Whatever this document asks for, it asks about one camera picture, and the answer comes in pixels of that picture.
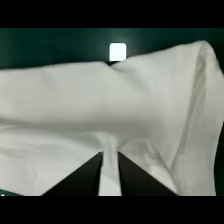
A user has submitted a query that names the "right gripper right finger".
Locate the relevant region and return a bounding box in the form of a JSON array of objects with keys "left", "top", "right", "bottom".
[{"left": 116, "top": 151, "right": 178, "bottom": 197}]

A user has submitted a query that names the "white garment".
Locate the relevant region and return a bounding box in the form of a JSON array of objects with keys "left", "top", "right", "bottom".
[{"left": 0, "top": 40, "right": 224, "bottom": 197}]

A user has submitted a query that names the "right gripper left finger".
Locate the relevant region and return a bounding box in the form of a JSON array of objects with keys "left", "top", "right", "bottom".
[{"left": 41, "top": 151, "right": 104, "bottom": 197}]

